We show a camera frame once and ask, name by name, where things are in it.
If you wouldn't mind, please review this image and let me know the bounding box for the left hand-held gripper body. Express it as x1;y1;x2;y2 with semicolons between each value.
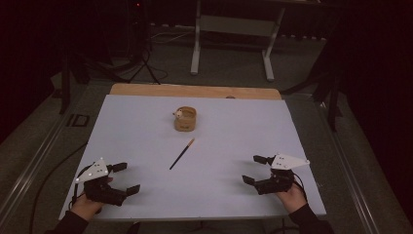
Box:
75;158;129;207

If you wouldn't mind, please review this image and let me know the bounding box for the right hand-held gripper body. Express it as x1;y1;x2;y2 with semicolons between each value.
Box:
253;153;311;196

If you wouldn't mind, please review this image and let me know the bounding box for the person's right hand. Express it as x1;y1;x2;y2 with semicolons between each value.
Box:
276;182;309;215

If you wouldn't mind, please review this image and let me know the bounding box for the person's left hand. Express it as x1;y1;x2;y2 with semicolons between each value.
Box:
70;193;105;222

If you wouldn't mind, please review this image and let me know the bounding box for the white table mat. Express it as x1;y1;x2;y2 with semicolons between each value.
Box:
58;94;327;222

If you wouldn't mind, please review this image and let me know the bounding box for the black pencil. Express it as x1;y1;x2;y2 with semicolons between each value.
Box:
169;137;196;171

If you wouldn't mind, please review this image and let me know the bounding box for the black floor plate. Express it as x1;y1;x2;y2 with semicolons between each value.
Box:
65;113;91;129

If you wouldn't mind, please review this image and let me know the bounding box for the wooden pen holder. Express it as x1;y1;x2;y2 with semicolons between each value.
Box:
172;105;198;133

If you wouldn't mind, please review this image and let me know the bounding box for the black metal stand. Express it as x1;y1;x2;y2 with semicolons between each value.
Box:
281;19;346;133

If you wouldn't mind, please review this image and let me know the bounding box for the black tripod stand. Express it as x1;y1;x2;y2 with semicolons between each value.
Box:
58;0;164;115

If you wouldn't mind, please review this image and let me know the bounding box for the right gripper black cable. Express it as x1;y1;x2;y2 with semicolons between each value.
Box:
291;171;309;203

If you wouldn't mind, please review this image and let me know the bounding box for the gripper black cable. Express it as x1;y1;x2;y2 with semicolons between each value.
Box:
71;164;95;207
291;171;309;203

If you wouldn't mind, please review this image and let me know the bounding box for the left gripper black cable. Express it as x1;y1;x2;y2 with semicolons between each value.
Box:
71;164;95;207

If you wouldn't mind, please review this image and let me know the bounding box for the black floor cable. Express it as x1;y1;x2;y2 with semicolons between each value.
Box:
28;141;89;234

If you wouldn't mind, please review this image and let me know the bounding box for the metal floor rail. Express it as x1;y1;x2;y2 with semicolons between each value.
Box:
316;100;382;234
0;111;71;225

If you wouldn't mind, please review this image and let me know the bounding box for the white metal stand frame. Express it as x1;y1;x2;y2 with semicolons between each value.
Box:
190;0;287;83

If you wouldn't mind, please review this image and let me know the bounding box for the white floor cable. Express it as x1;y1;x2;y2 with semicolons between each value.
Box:
149;22;197;46

